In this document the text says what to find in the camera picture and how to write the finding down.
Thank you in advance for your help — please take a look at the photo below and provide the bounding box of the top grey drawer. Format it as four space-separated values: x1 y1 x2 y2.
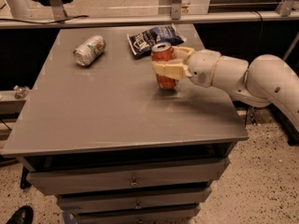
27 158 229 195

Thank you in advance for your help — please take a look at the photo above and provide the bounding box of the black leather shoe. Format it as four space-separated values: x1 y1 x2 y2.
6 205 34 224

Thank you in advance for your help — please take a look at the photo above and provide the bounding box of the horizontal metal rail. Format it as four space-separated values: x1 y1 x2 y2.
0 10 299 29

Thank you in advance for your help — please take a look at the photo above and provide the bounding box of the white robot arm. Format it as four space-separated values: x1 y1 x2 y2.
151 43 299 131

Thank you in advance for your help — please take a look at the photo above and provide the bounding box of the white green soda can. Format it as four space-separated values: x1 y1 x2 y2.
73 35 106 66

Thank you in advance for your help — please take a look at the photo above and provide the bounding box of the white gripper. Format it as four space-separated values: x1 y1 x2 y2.
152 46 221 88

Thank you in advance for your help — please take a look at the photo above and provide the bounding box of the blue chip bag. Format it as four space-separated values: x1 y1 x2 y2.
127 24 187 57

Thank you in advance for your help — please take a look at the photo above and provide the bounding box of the small clear crumpled object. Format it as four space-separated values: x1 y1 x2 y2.
13 85 30 99

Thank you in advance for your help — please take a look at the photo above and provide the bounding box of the middle grey drawer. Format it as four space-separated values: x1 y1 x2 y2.
58 186 211 214

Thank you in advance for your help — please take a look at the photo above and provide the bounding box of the black cable on rail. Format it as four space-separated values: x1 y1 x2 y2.
0 14 90 25

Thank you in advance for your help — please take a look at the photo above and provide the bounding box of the white pipe top left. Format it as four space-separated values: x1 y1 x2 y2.
5 0 32 19

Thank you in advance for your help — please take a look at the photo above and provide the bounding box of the grey drawer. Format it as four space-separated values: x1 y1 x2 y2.
58 186 211 214
76 204 199 224
27 158 229 195

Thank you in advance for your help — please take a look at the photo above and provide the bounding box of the grey drawer cabinet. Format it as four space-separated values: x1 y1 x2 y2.
0 23 249 224

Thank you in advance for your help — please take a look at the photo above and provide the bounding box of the red coke can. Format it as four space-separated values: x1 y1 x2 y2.
151 42 178 90

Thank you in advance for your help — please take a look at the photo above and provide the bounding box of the bottom grey drawer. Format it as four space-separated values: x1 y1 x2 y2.
76 204 199 224

